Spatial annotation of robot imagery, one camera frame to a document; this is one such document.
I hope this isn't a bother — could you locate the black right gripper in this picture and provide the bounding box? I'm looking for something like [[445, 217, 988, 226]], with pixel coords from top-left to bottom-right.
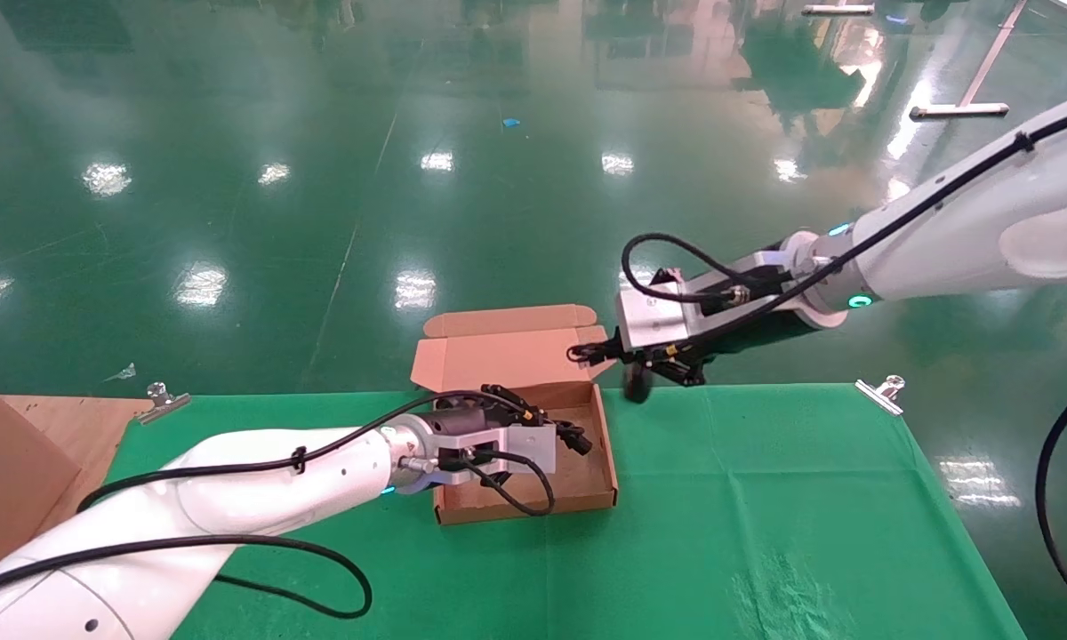
[[569, 311, 810, 404]]

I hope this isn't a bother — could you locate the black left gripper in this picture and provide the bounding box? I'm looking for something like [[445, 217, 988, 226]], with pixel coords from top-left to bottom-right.
[[427, 386, 593, 455]]

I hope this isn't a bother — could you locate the open brown cardboard mailer box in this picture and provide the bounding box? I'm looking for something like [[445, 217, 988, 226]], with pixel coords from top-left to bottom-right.
[[411, 305, 620, 525]]

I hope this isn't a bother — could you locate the green tablecloth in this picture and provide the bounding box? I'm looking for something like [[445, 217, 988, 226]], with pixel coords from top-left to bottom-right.
[[98, 384, 1028, 640]]

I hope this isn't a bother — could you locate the silver metal binder clip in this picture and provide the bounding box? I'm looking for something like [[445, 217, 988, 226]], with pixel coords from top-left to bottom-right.
[[138, 382, 192, 426], [855, 375, 906, 417]]

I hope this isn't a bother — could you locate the white stand foot with pole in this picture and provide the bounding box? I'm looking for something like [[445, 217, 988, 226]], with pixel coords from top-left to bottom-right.
[[910, 0, 1028, 121]]

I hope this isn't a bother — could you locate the large brown cardboard carton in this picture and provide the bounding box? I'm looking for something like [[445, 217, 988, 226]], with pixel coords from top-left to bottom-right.
[[0, 369, 83, 579]]

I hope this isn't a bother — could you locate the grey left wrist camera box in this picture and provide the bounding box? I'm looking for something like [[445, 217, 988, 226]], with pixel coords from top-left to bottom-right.
[[425, 423, 558, 488]]

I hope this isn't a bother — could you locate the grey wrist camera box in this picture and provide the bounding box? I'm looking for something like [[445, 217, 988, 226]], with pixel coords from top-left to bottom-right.
[[425, 423, 558, 488], [615, 252, 797, 350]]

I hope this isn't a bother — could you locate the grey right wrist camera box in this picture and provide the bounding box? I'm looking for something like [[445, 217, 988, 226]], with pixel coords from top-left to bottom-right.
[[615, 252, 797, 350]]

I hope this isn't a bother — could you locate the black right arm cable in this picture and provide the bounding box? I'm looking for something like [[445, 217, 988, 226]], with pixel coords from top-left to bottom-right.
[[621, 105, 1067, 625]]

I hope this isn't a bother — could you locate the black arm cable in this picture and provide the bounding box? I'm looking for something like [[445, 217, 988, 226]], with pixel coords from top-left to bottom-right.
[[621, 105, 1067, 625], [0, 391, 558, 620]]

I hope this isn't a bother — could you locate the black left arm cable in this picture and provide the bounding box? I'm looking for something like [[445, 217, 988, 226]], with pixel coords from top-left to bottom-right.
[[0, 391, 558, 620]]

